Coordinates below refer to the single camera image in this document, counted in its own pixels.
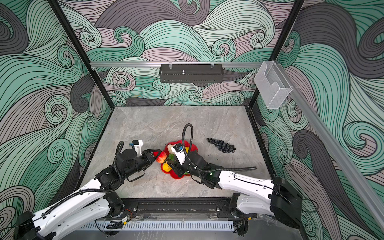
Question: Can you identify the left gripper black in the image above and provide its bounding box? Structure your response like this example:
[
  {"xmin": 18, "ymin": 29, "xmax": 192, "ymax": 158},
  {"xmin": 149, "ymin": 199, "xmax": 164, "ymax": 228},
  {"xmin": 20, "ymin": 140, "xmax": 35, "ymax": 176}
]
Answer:
[{"xmin": 123, "ymin": 149, "xmax": 162, "ymax": 180}]

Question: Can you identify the small yellow wrinkled fruit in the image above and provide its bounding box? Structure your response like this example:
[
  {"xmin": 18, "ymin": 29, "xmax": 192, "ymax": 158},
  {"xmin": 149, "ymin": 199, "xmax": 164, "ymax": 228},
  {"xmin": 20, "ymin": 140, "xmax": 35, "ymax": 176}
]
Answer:
[{"xmin": 162, "ymin": 162, "xmax": 172, "ymax": 173}]

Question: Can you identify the red flower-shaped fruit bowl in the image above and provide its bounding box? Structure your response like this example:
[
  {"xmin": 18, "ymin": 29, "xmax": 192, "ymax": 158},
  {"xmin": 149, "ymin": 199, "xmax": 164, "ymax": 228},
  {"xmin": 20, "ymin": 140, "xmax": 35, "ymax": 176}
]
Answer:
[{"xmin": 160, "ymin": 139, "xmax": 199, "ymax": 180}]

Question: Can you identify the red yellow apple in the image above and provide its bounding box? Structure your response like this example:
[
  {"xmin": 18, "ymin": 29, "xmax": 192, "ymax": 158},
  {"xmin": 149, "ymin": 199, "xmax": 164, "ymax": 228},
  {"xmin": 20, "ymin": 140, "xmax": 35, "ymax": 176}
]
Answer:
[{"xmin": 156, "ymin": 151, "xmax": 168, "ymax": 164}]

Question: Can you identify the green lime fruit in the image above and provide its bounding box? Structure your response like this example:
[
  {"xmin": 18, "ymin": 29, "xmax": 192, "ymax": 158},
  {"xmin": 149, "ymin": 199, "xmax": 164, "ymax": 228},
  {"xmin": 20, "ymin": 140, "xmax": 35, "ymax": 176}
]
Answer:
[{"xmin": 168, "ymin": 154, "xmax": 177, "ymax": 162}]

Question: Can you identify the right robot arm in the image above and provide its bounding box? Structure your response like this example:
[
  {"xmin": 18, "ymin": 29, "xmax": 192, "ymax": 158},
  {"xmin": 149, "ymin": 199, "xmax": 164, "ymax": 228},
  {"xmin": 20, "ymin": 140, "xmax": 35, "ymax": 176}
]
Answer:
[{"xmin": 167, "ymin": 147, "xmax": 303, "ymax": 229}]

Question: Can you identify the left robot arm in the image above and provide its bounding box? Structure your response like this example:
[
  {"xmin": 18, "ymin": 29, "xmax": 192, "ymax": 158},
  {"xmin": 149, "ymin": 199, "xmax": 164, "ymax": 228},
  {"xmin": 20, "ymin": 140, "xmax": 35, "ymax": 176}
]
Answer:
[{"xmin": 14, "ymin": 149, "xmax": 161, "ymax": 240}]

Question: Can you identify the black grape bunch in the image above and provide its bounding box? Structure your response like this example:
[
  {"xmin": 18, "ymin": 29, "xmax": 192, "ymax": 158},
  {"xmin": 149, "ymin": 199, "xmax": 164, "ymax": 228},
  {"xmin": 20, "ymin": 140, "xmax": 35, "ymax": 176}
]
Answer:
[{"xmin": 206, "ymin": 138, "xmax": 236, "ymax": 153}]

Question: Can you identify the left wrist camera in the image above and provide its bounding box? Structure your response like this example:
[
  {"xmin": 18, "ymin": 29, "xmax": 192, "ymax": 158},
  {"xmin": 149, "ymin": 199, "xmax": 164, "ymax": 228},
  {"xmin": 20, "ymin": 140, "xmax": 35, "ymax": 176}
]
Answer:
[{"xmin": 130, "ymin": 140, "xmax": 143, "ymax": 157}]

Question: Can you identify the white slotted cable duct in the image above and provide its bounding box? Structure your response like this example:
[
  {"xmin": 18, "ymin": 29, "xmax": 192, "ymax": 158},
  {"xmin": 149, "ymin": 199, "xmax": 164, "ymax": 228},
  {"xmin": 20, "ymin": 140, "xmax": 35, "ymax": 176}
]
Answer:
[{"xmin": 78, "ymin": 220, "xmax": 234, "ymax": 232}]

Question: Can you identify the black perforated wall tray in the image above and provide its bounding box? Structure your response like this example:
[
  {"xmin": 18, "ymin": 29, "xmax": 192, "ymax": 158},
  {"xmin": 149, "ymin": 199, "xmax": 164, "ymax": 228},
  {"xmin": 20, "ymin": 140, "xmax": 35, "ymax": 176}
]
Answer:
[{"xmin": 159, "ymin": 65, "xmax": 224, "ymax": 84}]

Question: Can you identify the clear plastic wall bin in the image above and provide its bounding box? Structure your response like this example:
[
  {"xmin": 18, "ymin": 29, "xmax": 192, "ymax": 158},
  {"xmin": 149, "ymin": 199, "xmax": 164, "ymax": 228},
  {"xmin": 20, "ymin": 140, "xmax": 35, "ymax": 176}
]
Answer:
[{"xmin": 254, "ymin": 61, "xmax": 292, "ymax": 110}]

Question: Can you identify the aluminium rail back wall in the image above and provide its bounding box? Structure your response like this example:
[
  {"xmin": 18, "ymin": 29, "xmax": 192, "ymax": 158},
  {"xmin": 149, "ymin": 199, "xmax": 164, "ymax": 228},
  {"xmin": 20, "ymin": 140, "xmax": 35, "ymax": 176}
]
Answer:
[{"xmin": 90, "ymin": 61, "xmax": 262, "ymax": 69}]

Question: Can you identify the aluminium rail wall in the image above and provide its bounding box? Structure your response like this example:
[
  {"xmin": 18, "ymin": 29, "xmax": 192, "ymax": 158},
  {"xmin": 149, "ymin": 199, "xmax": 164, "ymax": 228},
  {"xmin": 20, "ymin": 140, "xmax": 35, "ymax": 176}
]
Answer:
[
  {"xmin": 277, "ymin": 64, "xmax": 384, "ymax": 229},
  {"xmin": 90, "ymin": 61, "xmax": 262, "ymax": 69}
]

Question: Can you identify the aluminium rail right wall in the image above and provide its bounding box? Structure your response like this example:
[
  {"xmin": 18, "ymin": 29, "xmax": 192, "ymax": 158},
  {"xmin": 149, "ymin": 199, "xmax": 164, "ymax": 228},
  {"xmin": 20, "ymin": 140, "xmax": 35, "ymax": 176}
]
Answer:
[{"xmin": 277, "ymin": 64, "xmax": 384, "ymax": 229}]

